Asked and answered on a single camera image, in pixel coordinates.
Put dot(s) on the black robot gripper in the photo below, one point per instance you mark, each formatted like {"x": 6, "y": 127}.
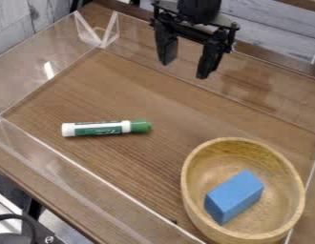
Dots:
{"x": 195, "y": 20}

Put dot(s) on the green and white marker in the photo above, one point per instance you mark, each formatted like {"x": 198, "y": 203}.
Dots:
{"x": 102, "y": 128}

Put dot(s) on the brown wooden bowl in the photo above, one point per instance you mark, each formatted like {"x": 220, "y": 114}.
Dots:
{"x": 267, "y": 220}

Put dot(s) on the clear acrylic tray walls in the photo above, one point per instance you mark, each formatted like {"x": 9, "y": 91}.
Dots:
{"x": 88, "y": 70}

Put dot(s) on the blue rectangular block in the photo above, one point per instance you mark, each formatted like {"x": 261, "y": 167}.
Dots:
{"x": 232, "y": 196}

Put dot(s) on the black metal bracket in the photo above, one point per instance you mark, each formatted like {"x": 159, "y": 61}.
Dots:
{"x": 43, "y": 235}

